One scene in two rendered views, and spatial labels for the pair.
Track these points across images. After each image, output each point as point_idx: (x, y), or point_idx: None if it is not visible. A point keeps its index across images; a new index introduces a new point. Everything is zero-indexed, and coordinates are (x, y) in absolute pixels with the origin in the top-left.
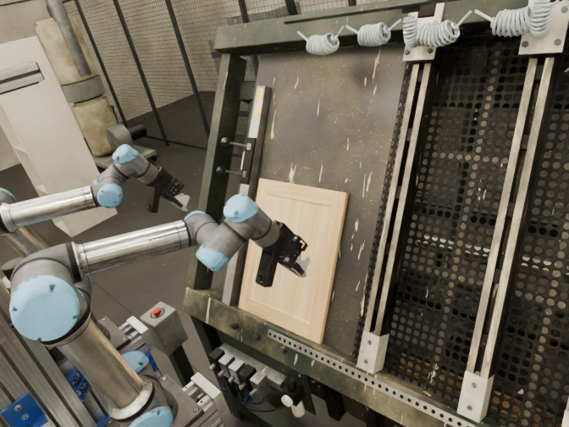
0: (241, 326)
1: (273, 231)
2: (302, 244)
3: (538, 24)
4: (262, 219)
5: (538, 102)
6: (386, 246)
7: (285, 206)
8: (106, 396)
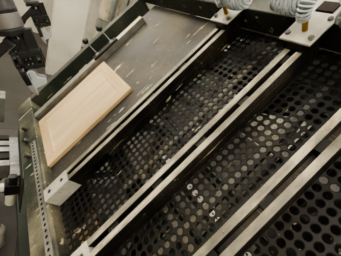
0: (27, 131)
1: (6, 18)
2: (42, 62)
3: (305, 0)
4: None
5: (270, 78)
6: (118, 125)
7: (101, 81)
8: None
